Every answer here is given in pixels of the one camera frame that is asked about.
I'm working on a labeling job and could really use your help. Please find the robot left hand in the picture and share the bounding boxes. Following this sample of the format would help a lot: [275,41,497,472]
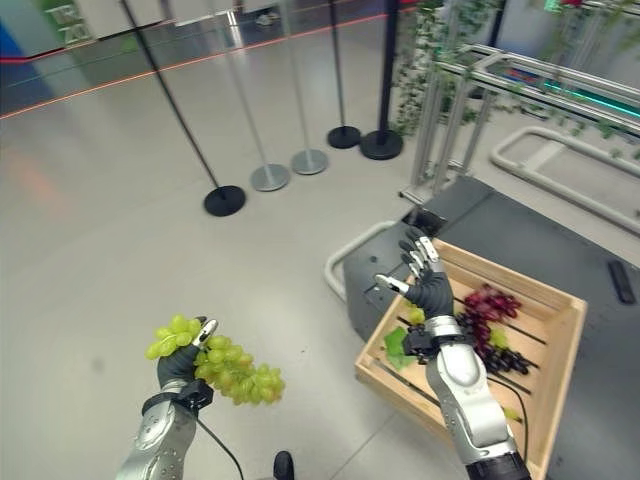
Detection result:
[157,317,220,390]

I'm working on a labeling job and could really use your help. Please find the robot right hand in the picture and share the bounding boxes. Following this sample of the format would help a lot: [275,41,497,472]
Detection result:
[374,227,456,321]

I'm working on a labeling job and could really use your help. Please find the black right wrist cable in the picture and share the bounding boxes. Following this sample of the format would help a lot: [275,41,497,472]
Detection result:
[489,373,532,464]

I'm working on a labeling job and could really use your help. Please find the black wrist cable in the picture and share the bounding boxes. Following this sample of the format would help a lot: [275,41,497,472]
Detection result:
[489,373,532,464]
[193,415,247,480]

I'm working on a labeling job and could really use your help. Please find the dark robot foot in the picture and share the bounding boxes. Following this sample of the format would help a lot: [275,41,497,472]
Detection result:
[272,450,296,480]

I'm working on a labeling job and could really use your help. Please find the green ivy vine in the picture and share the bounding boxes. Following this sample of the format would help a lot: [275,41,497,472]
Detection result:
[389,0,640,161]

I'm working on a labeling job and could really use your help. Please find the dark purple grape bunch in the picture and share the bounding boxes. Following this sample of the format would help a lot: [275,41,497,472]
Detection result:
[453,312,532,377]

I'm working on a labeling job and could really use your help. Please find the thin black stanchion post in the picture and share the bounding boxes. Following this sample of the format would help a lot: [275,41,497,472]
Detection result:
[327,0,363,150]
[121,0,248,218]

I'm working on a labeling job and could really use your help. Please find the thick black stanchion post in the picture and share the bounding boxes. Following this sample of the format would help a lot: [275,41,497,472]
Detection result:
[359,0,405,162]

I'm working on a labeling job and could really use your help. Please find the large green grape leaf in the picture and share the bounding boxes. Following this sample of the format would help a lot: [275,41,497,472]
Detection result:
[382,326,420,372]

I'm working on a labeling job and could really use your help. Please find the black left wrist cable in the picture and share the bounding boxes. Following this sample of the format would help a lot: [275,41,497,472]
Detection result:
[193,415,247,480]

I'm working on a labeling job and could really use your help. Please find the dark grey platform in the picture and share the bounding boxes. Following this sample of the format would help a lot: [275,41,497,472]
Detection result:
[341,174,640,480]

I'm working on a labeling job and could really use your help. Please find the silver stanchion post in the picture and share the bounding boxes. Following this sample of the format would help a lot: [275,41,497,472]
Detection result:
[212,0,292,193]
[284,0,330,177]

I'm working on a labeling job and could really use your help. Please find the red grape bunch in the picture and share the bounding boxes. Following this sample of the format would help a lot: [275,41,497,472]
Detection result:
[462,283,524,351]

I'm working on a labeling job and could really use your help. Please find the small black box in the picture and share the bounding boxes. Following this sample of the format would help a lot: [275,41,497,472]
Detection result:
[412,209,448,238]

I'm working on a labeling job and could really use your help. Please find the aluminium frame structure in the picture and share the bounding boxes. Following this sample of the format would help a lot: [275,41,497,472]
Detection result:
[398,0,640,202]

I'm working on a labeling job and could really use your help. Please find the white curved tube rail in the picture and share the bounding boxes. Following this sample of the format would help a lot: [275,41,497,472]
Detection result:
[324,220,397,303]

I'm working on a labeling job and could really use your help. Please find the black bar-shaped device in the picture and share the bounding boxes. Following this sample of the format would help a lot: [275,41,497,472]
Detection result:
[606,260,637,305]

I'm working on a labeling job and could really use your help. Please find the white tube rail loop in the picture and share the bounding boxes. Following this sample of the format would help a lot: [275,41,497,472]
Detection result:
[488,125,640,232]

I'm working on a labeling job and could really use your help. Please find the wooden slat crate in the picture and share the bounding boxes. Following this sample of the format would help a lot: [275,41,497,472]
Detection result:
[353,237,588,480]

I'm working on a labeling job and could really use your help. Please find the green grape bunch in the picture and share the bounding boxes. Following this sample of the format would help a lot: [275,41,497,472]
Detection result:
[144,313,287,407]

